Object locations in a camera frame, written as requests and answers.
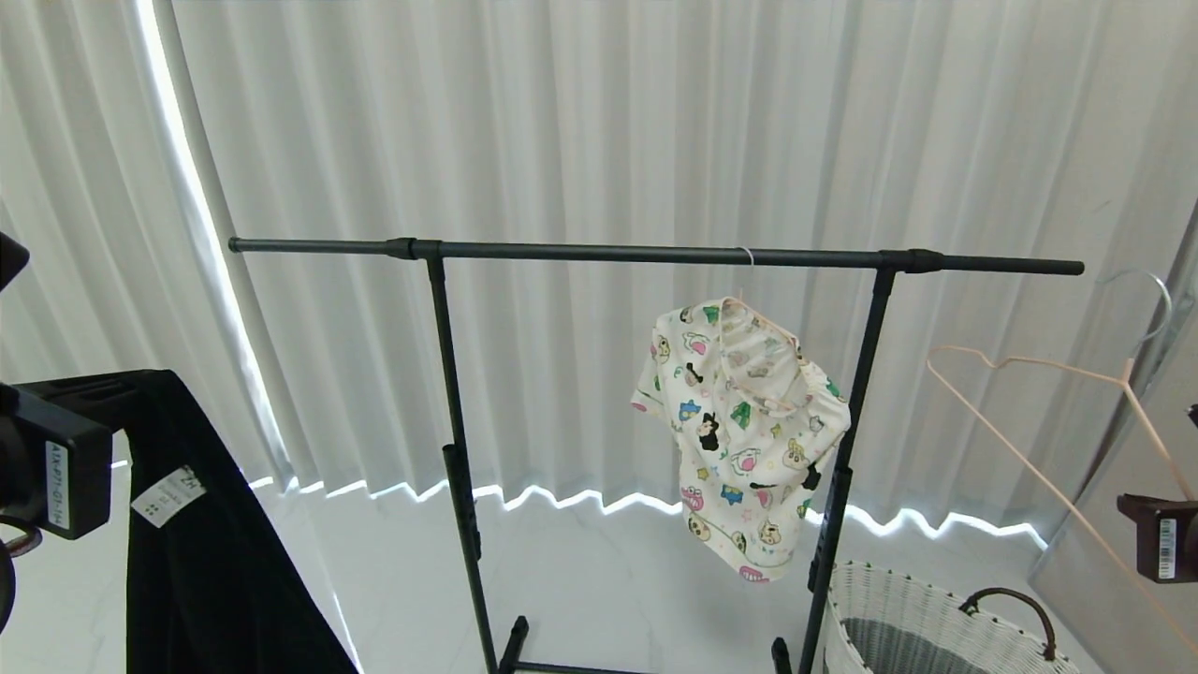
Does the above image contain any white laundry basket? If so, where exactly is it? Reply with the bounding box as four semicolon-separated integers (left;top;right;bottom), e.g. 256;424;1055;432
821;560;1083;674

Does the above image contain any white curtain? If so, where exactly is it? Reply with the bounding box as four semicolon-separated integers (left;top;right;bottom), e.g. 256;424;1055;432
0;0;1198;553

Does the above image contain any black clothes rack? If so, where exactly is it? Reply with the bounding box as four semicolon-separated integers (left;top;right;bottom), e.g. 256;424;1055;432
227;236;1087;674

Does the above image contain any pink clothes hanger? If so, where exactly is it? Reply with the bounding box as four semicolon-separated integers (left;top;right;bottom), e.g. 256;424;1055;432
925;269;1198;656
733;247;808;415

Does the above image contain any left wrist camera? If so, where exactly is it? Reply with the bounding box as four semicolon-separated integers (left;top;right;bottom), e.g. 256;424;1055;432
0;231;32;291

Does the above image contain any black garment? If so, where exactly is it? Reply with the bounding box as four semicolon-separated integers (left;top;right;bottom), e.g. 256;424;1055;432
19;369;362;674

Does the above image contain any cream printed garment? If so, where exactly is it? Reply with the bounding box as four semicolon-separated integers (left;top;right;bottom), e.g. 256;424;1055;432
631;297;853;584

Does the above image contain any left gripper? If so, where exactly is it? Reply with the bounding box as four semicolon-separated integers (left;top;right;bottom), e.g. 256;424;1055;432
0;380;115;542

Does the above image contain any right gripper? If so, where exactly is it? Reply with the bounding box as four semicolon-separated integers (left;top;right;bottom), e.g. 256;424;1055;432
1116;493;1198;584

